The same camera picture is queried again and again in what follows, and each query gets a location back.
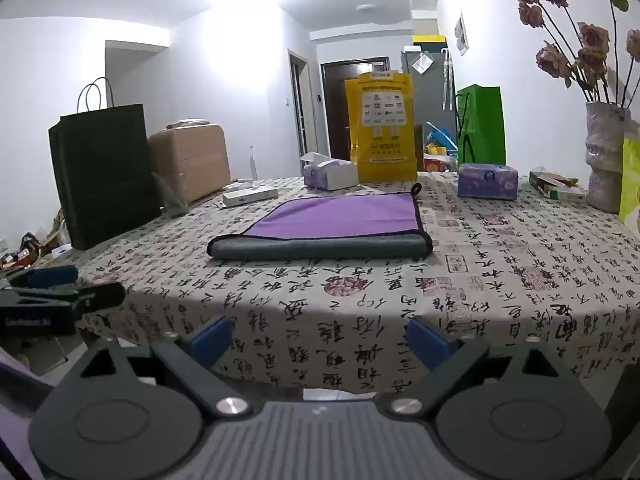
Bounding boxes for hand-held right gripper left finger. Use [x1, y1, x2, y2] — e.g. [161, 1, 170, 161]
[65, 314, 254, 418]

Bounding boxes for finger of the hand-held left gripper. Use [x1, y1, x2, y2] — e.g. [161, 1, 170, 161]
[0, 282, 127, 315]
[0, 265, 80, 293]

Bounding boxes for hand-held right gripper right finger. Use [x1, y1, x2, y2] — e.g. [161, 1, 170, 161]
[379, 316, 581, 418]

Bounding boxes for purple and grey towel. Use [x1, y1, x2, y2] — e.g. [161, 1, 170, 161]
[207, 183, 434, 262]

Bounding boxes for purple clothing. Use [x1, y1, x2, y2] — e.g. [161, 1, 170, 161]
[0, 347, 53, 480]

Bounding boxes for calligraphy printed tablecloth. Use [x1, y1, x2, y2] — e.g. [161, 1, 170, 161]
[30, 172, 640, 401]

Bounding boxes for black paper bag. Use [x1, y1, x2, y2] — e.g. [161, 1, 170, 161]
[48, 77, 164, 251]

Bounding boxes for clear plastic wrapper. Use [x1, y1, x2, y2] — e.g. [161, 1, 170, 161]
[151, 172, 189, 217]

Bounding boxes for white flat box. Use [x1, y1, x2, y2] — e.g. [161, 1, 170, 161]
[222, 185, 279, 208]

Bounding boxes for brown cardboard box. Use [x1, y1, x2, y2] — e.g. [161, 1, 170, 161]
[148, 120, 232, 206]

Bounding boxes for purple tissue pack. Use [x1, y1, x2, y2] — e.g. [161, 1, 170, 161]
[457, 162, 518, 200]

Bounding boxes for white tissue box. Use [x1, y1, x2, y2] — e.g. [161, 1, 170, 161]
[301, 152, 360, 191]

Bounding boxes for small green and red box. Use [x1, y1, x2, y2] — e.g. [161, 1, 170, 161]
[529, 170, 587, 204]

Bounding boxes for blue plastic toy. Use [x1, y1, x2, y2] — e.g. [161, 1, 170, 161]
[424, 121, 459, 157]

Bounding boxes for yellow printed bag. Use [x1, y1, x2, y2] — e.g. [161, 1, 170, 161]
[344, 71, 419, 184]

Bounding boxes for green paper bag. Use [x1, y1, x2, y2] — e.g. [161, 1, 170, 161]
[456, 85, 507, 167]

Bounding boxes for dark brown door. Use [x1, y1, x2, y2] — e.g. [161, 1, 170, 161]
[320, 58, 391, 162]

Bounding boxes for grey refrigerator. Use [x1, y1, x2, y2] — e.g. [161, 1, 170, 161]
[400, 49, 457, 133]

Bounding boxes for yellow-green bag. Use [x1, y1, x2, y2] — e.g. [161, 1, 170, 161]
[618, 132, 640, 237]

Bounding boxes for dried pink flowers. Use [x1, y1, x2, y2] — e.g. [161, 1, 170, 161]
[514, 0, 640, 107]

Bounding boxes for wall paper notice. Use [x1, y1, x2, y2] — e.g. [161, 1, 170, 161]
[453, 12, 471, 57]

